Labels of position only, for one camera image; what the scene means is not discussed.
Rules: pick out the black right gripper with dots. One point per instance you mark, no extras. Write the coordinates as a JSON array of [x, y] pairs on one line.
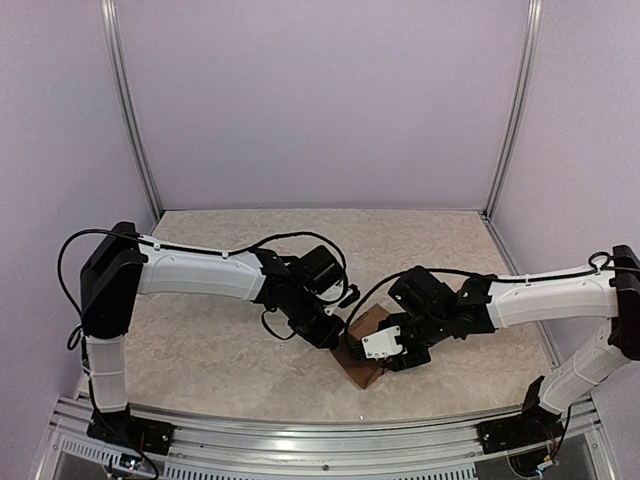
[[397, 364]]

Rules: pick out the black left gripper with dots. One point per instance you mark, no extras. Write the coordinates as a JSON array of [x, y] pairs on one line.
[[323, 339]]

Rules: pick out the brown cardboard box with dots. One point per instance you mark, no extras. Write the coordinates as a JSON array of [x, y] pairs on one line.
[[362, 372]]

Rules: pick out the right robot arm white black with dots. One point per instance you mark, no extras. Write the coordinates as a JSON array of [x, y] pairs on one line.
[[606, 288]]

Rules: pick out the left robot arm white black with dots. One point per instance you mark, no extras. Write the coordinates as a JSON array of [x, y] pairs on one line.
[[206, 330]]

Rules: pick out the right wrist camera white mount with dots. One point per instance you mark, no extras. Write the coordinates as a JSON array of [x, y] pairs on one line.
[[376, 346]]

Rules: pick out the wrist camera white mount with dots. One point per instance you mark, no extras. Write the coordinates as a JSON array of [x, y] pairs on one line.
[[337, 297], [376, 346]]

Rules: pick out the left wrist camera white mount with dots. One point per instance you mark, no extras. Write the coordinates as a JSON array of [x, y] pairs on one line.
[[337, 297]]

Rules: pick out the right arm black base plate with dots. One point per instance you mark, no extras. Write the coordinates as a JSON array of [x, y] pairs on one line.
[[515, 432]]

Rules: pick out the front aluminium frame rail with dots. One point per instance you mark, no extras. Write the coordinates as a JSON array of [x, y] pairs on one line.
[[213, 447]]

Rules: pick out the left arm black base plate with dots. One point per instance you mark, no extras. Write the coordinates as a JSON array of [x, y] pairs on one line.
[[136, 433]]

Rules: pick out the right aluminium frame post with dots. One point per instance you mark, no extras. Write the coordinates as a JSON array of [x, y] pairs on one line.
[[517, 107]]

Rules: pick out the aluminium frame post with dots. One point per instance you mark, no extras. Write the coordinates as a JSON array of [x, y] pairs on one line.
[[110, 20], [517, 107]]

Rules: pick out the left aluminium frame post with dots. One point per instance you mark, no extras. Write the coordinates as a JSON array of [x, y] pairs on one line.
[[110, 20]]

